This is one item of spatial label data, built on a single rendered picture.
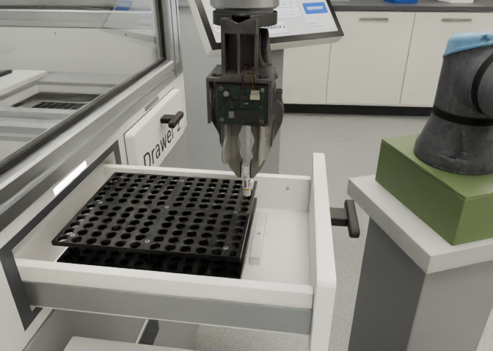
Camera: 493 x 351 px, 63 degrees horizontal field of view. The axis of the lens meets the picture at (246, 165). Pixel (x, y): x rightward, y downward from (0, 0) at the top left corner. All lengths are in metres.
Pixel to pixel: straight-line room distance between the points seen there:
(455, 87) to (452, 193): 0.18
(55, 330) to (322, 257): 0.36
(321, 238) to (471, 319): 0.62
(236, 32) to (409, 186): 0.52
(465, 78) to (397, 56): 2.82
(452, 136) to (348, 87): 2.79
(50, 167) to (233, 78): 0.25
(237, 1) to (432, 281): 0.63
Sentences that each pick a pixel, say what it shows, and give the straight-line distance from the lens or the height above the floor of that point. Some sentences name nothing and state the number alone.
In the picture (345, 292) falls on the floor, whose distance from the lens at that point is 1.75.
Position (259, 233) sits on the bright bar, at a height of 0.85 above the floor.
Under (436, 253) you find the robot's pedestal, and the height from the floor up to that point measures 0.76.
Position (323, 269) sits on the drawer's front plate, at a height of 0.93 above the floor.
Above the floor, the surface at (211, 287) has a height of 0.89.
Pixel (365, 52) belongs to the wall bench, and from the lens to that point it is 3.50.
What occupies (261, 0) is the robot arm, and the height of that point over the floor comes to 1.16.
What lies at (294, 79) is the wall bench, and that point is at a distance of 3.48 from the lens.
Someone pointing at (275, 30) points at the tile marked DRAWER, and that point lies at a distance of 1.38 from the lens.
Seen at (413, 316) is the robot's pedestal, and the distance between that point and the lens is 0.91.
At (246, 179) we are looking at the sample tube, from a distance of 0.55.
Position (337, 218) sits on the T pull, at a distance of 0.51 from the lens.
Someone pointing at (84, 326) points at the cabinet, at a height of 0.71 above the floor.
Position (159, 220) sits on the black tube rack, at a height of 0.90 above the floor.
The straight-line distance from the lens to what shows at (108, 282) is 0.47.
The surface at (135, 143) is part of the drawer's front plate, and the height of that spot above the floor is 0.91.
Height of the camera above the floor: 1.19
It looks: 27 degrees down
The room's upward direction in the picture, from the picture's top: straight up
